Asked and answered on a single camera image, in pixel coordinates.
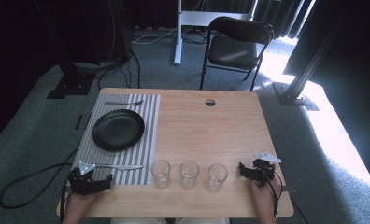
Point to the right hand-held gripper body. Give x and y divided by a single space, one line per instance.
262 171

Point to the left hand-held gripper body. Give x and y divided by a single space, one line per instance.
82 183

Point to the person's left hand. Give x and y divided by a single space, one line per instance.
77 207

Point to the person's right hand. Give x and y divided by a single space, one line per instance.
265 199

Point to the silver table knife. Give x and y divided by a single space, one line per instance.
127 167

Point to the clear drinking glass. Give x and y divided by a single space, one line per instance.
216 178
161 174
189 175

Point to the black round plate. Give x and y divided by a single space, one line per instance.
118 130

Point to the grey striped placemat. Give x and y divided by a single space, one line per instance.
149 133

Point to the silver fork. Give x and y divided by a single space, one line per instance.
124 102

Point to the black folding chair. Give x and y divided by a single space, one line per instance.
233 51

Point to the dark curtain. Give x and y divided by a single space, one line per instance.
223 7
354 77

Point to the metal stand with base plate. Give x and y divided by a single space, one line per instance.
295 93

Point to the black stand with base plate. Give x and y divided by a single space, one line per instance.
71 84

